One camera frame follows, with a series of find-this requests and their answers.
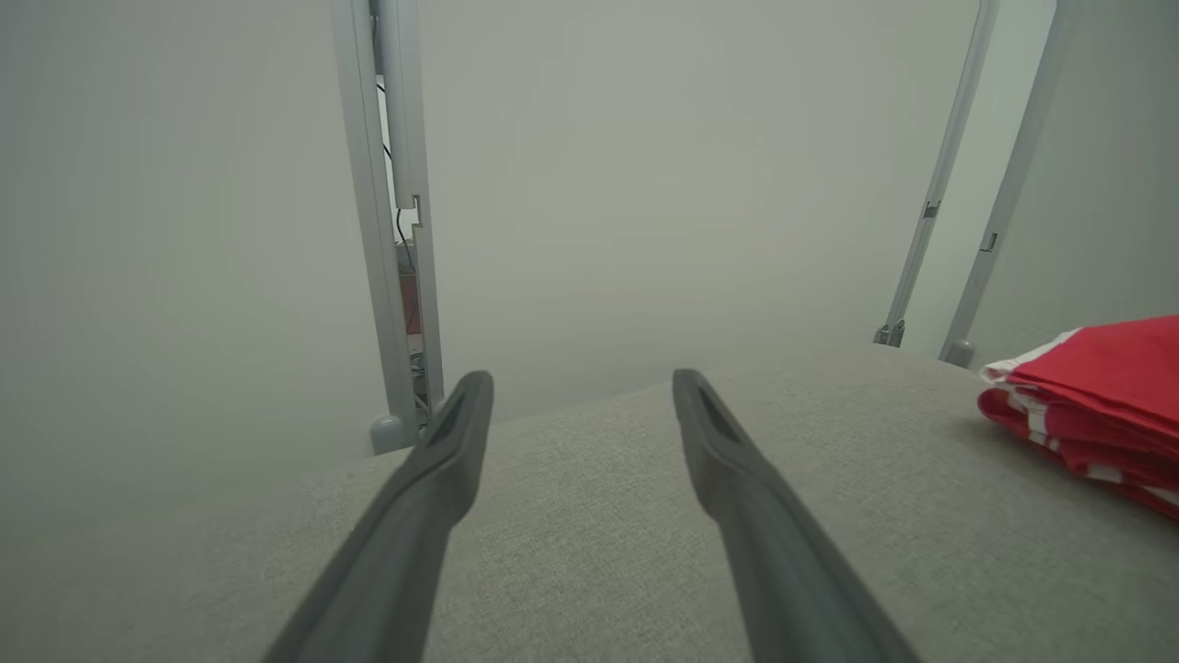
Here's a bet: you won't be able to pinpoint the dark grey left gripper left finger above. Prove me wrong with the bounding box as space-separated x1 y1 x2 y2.
263 370 496 663

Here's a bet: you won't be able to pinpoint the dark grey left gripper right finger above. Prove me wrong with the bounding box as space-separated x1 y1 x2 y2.
671 368 922 663

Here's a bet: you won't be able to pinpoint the red jersey with number print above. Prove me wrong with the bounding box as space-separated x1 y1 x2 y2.
976 387 1179 524

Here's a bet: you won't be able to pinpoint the red shorts with white stripe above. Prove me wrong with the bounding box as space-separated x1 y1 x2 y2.
981 316 1179 461

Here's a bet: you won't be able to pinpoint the grey metal post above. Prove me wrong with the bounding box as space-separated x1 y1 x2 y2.
370 414 413 456

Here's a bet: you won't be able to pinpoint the red object behind partition post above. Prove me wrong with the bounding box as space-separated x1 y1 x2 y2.
399 272 423 338

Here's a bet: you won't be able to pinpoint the black cable inside partition post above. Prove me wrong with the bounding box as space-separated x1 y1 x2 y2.
376 78 421 270

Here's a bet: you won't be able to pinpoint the grey double-rail partition post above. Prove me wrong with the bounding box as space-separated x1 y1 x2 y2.
330 0 447 452

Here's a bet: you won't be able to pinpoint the grey single-rail partition post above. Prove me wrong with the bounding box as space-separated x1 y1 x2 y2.
873 0 1001 348
940 0 1084 367

